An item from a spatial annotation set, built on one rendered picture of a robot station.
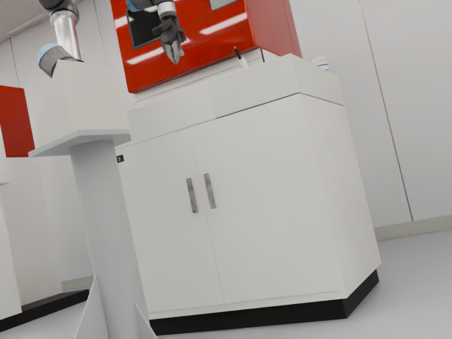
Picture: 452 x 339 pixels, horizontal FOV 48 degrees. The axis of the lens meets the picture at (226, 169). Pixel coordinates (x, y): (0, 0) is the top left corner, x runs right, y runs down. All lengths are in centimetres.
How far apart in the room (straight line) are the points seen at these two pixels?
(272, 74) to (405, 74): 213
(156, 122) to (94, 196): 47
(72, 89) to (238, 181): 69
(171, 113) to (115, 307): 79
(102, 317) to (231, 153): 75
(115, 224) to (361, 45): 268
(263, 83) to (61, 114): 73
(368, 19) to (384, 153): 99
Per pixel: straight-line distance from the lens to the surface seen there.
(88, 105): 191
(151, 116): 216
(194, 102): 205
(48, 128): 194
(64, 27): 236
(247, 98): 194
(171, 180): 210
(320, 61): 244
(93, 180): 185
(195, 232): 206
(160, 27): 213
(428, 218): 390
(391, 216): 394
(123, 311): 186
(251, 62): 265
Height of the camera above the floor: 47
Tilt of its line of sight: 4 degrees up
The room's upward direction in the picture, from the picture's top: 12 degrees counter-clockwise
